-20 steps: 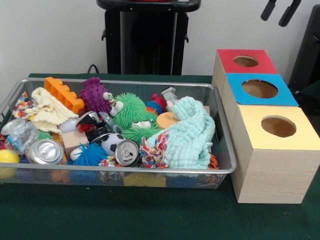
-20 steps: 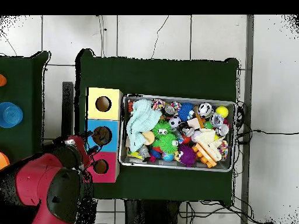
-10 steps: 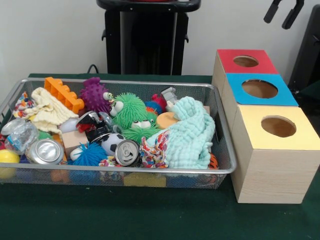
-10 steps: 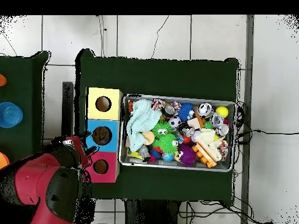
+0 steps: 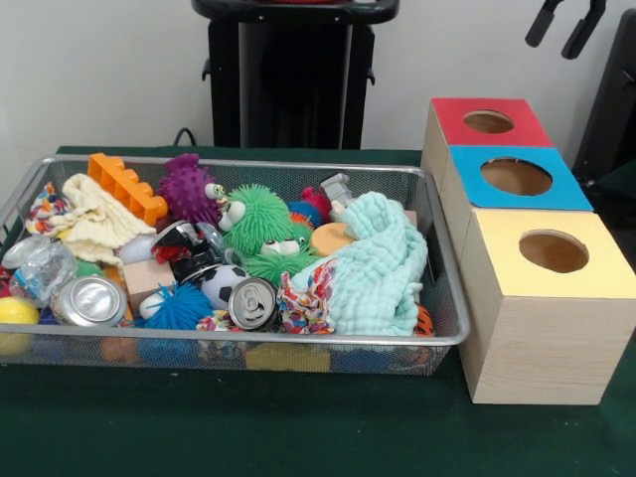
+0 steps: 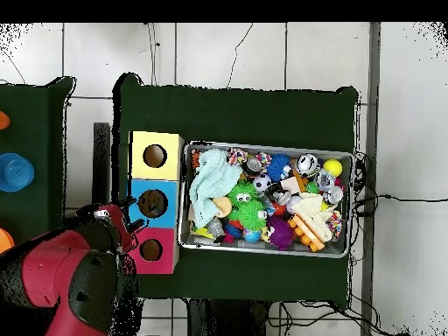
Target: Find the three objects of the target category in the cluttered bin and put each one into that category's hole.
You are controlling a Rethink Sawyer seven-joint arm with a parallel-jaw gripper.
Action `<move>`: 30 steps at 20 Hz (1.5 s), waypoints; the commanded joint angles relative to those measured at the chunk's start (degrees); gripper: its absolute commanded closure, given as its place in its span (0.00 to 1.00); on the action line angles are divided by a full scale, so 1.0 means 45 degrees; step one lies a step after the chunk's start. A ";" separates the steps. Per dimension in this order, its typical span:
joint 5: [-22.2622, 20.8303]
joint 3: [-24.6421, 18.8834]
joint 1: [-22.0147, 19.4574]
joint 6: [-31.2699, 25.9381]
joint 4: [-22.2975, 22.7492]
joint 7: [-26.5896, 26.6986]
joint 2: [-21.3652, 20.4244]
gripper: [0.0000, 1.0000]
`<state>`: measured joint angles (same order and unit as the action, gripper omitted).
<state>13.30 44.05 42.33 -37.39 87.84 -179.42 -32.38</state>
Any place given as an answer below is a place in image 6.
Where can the wooden box with three holes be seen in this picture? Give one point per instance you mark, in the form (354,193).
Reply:
(161,171)

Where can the purple spiky toy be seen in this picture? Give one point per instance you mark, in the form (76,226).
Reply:
(280,233)

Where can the blue plastic cup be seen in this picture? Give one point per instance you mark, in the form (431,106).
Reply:
(15,172)

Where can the orange plastic cup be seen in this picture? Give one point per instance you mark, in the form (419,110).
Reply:
(5,240)
(3,120)

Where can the orange toy building block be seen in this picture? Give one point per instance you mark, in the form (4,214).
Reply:
(305,233)

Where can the blue fuzzy toy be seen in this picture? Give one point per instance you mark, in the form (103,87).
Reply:
(278,167)

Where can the cream knitted cloth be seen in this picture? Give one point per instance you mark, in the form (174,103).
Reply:
(310,208)

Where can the yellow ball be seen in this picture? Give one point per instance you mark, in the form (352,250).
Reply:
(332,168)

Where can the mint green cloth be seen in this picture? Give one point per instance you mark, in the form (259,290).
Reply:
(213,175)

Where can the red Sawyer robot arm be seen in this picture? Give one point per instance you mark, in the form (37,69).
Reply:
(45,269)

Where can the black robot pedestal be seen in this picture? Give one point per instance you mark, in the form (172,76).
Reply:
(224,320)

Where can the dark green table cloth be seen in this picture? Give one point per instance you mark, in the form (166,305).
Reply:
(238,115)
(35,122)

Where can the black flat panel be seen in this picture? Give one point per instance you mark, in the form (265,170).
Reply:
(101,154)

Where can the green fuzzy toy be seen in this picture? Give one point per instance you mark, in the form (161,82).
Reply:
(250,215)

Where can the small soccer ball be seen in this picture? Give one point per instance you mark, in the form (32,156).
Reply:
(262,183)

